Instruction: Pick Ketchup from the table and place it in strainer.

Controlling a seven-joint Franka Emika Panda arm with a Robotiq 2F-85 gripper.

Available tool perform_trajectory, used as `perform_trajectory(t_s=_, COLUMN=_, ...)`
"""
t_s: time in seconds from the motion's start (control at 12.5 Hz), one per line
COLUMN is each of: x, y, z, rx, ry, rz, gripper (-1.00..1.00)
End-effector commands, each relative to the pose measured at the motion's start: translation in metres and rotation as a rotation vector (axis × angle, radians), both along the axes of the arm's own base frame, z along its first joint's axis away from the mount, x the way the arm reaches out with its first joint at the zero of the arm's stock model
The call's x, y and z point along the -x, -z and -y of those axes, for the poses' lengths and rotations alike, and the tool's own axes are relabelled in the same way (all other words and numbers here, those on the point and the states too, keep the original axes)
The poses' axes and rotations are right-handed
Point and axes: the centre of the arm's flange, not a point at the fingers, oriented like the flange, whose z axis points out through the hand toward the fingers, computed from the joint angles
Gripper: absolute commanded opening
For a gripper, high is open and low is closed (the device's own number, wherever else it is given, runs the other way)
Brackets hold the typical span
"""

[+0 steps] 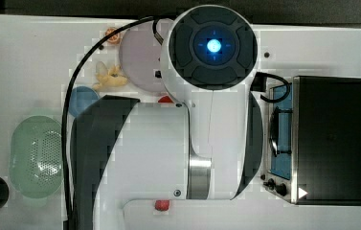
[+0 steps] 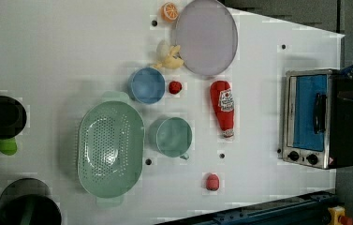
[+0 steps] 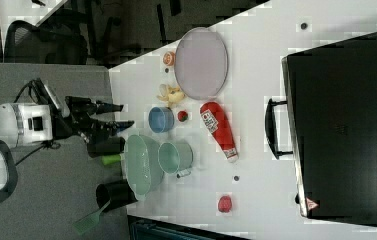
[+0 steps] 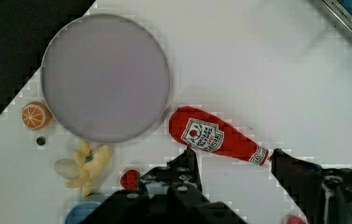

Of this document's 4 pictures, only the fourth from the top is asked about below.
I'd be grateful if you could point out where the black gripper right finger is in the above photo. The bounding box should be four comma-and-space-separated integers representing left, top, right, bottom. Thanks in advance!
271, 148, 352, 224

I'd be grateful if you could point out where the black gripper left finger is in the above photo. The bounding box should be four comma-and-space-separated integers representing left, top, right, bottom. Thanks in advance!
80, 147, 246, 224

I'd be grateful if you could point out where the red plush ketchup bottle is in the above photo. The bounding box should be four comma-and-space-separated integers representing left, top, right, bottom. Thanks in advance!
169, 106, 269, 165

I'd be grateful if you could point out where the red round toy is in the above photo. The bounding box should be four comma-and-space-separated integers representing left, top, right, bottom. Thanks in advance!
281, 216, 307, 224

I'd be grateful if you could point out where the red strawberry toy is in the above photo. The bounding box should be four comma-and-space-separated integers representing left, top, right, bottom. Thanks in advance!
120, 170, 140, 189

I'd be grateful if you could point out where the yellow plush banana toy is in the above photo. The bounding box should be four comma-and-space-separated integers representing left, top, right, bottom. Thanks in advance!
65, 139, 113, 197

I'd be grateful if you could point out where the blue bowl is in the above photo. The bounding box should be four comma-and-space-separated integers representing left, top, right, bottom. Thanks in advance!
64, 193, 106, 224

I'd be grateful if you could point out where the grey round plate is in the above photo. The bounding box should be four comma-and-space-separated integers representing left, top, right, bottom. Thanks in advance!
41, 14, 171, 143

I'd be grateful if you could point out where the orange slice toy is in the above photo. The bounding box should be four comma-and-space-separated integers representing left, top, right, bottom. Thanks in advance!
21, 102, 52, 131

